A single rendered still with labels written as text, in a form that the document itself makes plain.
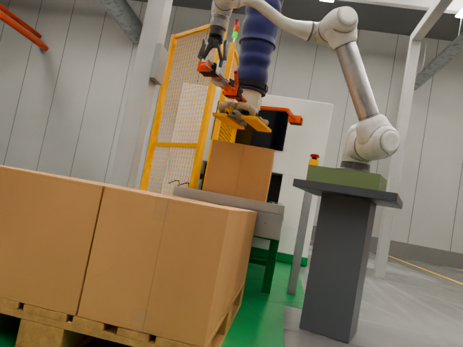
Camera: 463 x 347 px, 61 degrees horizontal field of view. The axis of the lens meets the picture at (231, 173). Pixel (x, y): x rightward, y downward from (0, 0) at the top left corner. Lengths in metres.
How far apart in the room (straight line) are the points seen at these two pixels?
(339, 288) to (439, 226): 10.11
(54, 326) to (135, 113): 2.32
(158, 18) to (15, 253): 2.63
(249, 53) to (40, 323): 1.87
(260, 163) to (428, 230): 9.81
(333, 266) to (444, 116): 10.63
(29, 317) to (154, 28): 2.71
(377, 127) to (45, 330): 1.59
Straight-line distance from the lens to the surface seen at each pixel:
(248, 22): 2.65
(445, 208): 12.20
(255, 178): 2.49
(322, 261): 2.13
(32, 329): 1.42
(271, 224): 2.41
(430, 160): 12.17
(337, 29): 2.03
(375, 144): 1.98
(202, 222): 1.17
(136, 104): 3.44
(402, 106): 5.61
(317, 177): 2.06
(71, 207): 1.32
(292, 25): 2.18
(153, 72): 3.45
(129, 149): 3.38
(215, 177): 2.52
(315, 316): 2.17
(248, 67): 2.54
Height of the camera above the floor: 0.56
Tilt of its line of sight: 4 degrees up
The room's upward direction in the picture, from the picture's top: 11 degrees clockwise
